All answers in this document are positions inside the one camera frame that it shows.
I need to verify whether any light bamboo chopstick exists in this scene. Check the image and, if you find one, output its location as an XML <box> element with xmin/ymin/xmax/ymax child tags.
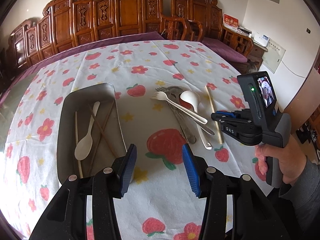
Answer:
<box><xmin>204</xmin><ymin>84</ymin><xmax>224</xmax><ymax>145</ymax></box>

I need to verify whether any thin dark brown chopstick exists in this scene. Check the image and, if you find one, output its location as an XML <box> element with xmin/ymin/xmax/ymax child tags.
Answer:
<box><xmin>87</xmin><ymin>101</ymin><xmax>114</xmax><ymax>175</ymax></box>

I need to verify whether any white plastic spoon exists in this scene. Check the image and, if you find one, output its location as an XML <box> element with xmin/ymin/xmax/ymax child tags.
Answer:
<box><xmin>74</xmin><ymin>116</ymin><xmax>94</xmax><ymax>161</ymax></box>

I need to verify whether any white ceramic soup spoon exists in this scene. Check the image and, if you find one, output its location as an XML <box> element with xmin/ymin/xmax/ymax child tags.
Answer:
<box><xmin>180</xmin><ymin>90</ymin><xmax>213</xmax><ymax>150</ymax></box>

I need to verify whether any light wooden chopstick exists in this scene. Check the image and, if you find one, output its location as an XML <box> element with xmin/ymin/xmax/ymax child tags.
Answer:
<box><xmin>74</xmin><ymin>111</ymin><xmax>84</xmax><ymax>178</ymax></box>

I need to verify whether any white plastic fork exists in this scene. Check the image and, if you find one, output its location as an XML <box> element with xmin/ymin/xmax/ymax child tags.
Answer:
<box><xmin>151</xmin><ymin>92</ymin><xmax>208</xmax><ymax>125</ymax></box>

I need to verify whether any large metal spoon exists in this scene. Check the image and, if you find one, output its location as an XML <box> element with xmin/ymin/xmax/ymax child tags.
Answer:
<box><xmin>168</xmin><ymin>86</ymin><xmax>215</xmax><ymax>135</ymax></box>

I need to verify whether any grey sleeved right forearm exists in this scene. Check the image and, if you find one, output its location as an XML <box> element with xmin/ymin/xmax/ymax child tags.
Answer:
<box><xmin>279</xmin><ymin>160</ymin><xmax>319</xmax><ymax>239</ymax></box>

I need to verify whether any person's right hand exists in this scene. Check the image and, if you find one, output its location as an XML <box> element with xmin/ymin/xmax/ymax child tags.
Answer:
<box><xmin>255</xmin><ymin>135</ymin><xmax>307</xmax><ymax>186</ymax></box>

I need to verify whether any metal rectangular tray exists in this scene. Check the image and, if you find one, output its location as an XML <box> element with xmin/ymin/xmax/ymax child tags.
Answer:
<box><xmin>56</xmin><ymin>83</ymin><xmax>127</xmax><ymax>183</ymax></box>

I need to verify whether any strawberry flower tablecloth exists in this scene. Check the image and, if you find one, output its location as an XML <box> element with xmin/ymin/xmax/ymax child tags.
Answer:
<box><xmin>0</xmin><ymin>39</ymin><xmax>276</xmax><ymax>240</ymax></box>

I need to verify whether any red printed card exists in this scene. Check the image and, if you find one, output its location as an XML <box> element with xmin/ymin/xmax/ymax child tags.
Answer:
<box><xmin>223</xmin><ymin>14</ymin><xmax>239</xmax><ymax>30</ymax></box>

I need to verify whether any wooden armchair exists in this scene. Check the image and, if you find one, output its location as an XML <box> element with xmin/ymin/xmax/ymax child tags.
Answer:
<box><xmin>159</xmin><ymin>14</ymin><xmax>206</xmax><ymax>42</ymax></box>

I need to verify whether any purple bench cushion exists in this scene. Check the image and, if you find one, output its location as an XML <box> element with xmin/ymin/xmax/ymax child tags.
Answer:
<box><xmin>1</xmin><ymin>31</ymin><xmax>247</xmax><ymax>105</ymax></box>

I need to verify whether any carved wooden bench back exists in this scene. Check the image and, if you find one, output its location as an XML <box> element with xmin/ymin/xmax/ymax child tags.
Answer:
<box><xmin>4</xmin><ymin>0</ymin><xmax>222</xmax><ymax>72</ymax></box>

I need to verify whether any black camera with screen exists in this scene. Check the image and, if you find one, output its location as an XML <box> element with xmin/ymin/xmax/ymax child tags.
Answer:
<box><xmin>237</xmin><ymin>71</ymin><xmax>277</xmax><ymax>132</ymax></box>

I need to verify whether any white wall panel box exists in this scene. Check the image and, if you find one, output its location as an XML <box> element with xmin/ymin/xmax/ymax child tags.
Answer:
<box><xmin>263</xmin><ymin>39</ymin><xmax>286</xmax><ymax>74</ymax></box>

